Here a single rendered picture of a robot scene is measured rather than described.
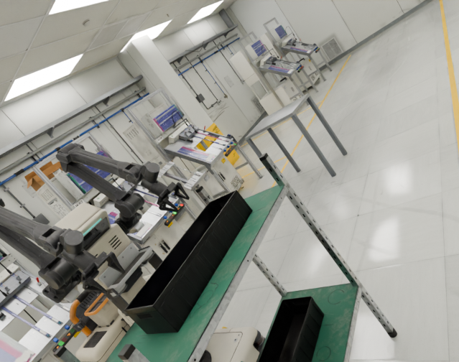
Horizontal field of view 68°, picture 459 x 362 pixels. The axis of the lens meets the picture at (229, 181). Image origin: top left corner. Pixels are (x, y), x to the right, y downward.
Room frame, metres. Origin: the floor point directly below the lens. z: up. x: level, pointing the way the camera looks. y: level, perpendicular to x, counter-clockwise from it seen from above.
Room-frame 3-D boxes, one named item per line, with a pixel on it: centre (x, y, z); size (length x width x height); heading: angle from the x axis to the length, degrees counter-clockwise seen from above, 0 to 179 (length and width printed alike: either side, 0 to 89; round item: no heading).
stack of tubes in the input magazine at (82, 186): (3.86, 1.14, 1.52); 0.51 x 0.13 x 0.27; 138
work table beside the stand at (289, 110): (3.63, -0.83, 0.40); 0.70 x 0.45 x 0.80; 41
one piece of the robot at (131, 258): (1.48, 0.61, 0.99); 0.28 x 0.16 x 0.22; 138
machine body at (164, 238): (3.90, 1.27, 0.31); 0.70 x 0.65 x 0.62; 138
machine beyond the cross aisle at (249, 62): (7.60, -2.09, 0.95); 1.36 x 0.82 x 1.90; 48
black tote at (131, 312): (1.16, 0.25, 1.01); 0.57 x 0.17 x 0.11; 138
